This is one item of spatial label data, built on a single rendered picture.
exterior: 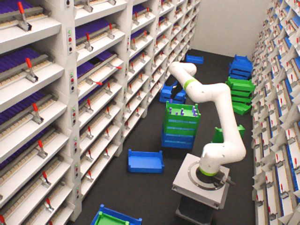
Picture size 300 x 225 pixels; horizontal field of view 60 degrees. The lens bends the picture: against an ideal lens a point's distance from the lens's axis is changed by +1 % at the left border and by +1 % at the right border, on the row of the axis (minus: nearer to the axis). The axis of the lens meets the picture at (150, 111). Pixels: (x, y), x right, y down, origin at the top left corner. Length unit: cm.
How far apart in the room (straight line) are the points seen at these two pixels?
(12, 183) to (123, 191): 105
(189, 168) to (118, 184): 61
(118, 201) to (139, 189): 20
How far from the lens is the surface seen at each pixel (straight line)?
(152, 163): 234
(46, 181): 145
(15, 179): 126
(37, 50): 130
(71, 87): 132
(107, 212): 196
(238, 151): 173
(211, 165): 169
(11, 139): 114
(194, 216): 198
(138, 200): 206
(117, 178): 219
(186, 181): 177
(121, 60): 188
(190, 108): 255
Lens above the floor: 160
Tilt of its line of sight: 31 degrees down
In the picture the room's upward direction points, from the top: 8 degrees clockwise
